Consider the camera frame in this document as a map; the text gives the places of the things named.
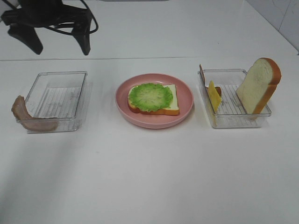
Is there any left clear plastic tray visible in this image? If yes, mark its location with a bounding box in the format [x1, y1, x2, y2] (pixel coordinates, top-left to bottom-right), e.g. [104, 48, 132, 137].
[24, 71, 92, 133]

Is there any green lettuce leaf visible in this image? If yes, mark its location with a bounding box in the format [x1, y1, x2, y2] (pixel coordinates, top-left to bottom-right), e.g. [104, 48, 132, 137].
[128, 83, 174, 112]

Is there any clear plastic tray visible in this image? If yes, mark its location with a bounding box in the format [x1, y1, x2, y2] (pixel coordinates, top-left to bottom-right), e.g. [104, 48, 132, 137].
[198, 69, 271, 128]
[24, 71, 92, 133]

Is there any bread slice from tray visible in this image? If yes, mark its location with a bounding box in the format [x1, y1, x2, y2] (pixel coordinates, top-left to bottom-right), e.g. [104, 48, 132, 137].
[128, 84, 179, 115]

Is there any pink round plate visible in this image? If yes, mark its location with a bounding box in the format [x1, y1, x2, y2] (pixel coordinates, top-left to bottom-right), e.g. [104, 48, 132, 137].
[115, 73, 194, 129]

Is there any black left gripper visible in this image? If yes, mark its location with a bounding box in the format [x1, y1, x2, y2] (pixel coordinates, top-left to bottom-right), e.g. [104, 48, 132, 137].
[1, 0, 92, 56]

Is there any right clear plastic tray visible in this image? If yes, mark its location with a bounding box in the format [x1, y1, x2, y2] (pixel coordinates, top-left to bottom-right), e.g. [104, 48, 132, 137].
[198, 69, 271, 128]

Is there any bread slice in right tray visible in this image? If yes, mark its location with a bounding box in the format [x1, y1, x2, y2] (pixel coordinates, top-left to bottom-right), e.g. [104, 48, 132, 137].
[236, 57, 281, 114]

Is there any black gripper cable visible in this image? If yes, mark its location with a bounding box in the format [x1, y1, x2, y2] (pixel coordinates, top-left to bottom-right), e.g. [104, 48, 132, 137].
[4, 0, 100, 37]

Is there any yellow cheese slice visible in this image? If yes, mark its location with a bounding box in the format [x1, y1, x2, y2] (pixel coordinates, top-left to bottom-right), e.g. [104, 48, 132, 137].
[207, 80, 222, 113]

